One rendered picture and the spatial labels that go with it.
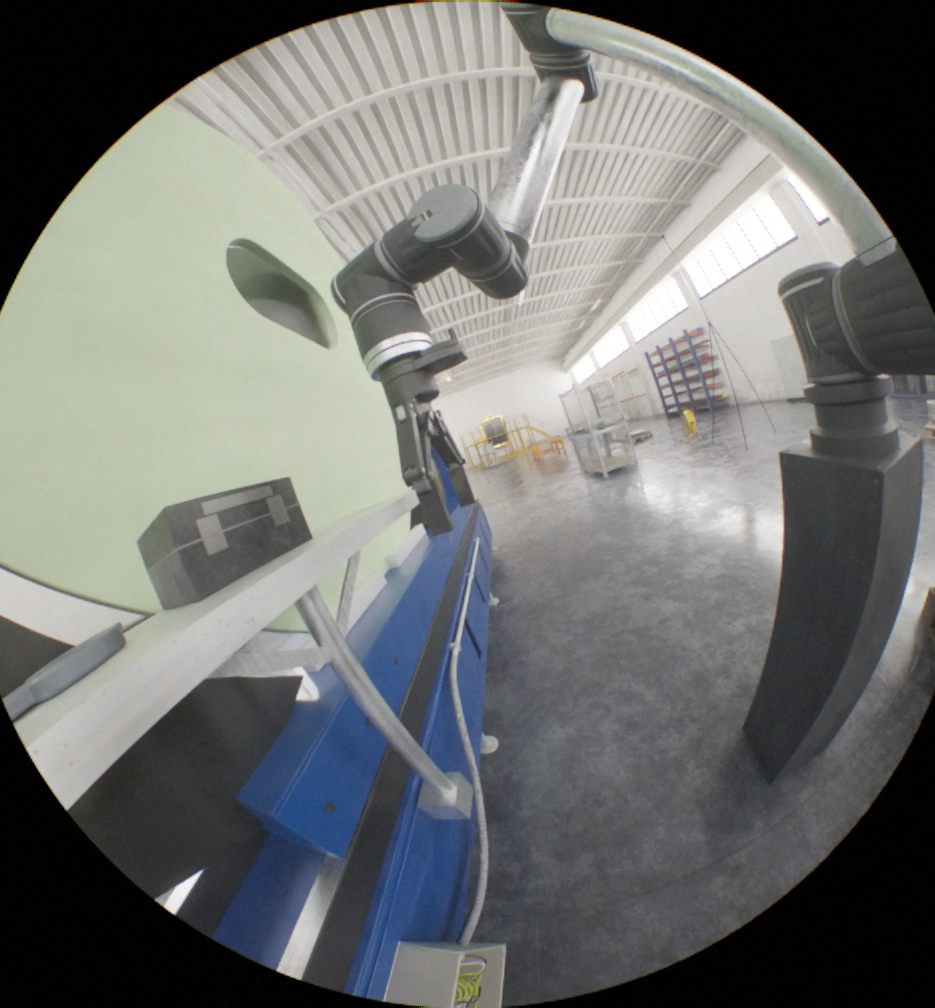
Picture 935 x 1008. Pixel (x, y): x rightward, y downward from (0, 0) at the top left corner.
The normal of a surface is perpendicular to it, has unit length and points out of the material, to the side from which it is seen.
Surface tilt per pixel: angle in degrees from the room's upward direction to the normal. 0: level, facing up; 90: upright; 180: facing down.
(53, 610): 90
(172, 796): 90
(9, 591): 90
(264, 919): 0
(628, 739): 0
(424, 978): 0
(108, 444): 90
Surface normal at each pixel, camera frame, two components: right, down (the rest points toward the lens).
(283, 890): -0.34, -0.93
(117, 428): 0.94, -0.32
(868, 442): -0.82, 0.37
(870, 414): -0.70, 0.36
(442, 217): -0.42, 0.29
